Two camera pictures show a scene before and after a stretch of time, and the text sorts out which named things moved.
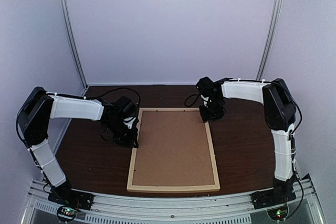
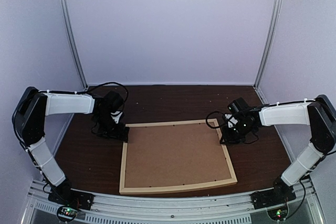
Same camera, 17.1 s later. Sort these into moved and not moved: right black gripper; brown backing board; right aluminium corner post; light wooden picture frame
Moved: brown backing board; light wooden picture frame; right black gripper
Not moved: right aluminium corner post
